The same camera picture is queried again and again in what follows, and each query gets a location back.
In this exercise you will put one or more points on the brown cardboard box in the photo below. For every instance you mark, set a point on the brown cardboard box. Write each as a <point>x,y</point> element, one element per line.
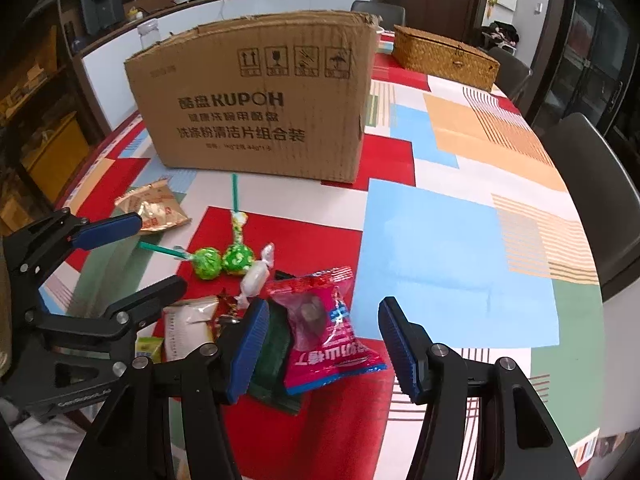
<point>250,110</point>

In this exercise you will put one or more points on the dark green snack packet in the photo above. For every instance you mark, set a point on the dark green snack packet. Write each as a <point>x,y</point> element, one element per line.
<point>272,365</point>

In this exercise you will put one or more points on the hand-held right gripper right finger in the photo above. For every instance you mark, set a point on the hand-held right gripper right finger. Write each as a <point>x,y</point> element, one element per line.
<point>400,350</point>

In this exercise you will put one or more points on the glass sliding door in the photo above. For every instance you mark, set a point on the glass sliding door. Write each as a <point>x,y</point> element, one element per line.
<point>585,60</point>

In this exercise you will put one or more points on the red gold wrapped candy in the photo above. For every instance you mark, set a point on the red gold wrapped candy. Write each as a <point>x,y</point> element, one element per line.
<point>227,305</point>

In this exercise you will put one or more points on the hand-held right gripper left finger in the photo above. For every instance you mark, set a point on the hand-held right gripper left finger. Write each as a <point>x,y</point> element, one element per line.
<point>247,347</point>

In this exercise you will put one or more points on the black coffee machine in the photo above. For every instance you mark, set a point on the black coffee machine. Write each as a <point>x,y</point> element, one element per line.
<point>100,5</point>

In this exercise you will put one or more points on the woven wicker box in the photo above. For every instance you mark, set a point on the woven wicker box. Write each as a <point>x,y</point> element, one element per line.
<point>440,55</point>

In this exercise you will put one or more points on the pink snack packet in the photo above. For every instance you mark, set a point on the pink snack packet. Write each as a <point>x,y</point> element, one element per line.
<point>320,340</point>

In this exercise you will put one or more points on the grey dining chair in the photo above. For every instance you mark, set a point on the grey dining chair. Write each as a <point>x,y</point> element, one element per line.
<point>590,185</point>
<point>380,10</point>
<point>512,70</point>

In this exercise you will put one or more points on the yellow storage box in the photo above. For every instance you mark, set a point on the yellow storage box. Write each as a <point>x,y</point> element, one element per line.
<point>55,160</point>

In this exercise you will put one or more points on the clear plastic drink bottle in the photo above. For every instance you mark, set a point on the clear plastic drink bottle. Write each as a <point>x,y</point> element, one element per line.
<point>148,35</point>

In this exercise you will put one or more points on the yellow green snack packet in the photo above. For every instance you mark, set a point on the yellow green snack packet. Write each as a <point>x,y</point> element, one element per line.
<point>150,347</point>

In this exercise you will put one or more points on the dark bag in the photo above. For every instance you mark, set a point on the dark bag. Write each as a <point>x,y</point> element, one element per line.
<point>502,32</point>

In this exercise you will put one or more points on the white snack packet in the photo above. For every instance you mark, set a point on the white snack packet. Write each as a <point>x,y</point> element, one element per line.
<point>187,325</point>

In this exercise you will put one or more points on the green lollipop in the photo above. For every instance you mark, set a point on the green lollipop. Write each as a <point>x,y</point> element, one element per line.
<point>207,262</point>
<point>237,259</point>

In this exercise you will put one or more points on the orange snack packet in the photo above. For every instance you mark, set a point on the orange snack packet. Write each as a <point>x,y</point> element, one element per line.
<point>160,205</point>

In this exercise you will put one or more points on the white candy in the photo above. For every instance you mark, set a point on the white candy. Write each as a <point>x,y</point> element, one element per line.
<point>252,280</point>

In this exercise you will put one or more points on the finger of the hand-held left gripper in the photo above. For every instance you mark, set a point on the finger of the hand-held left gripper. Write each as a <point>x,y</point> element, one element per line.
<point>107,230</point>
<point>145,300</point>

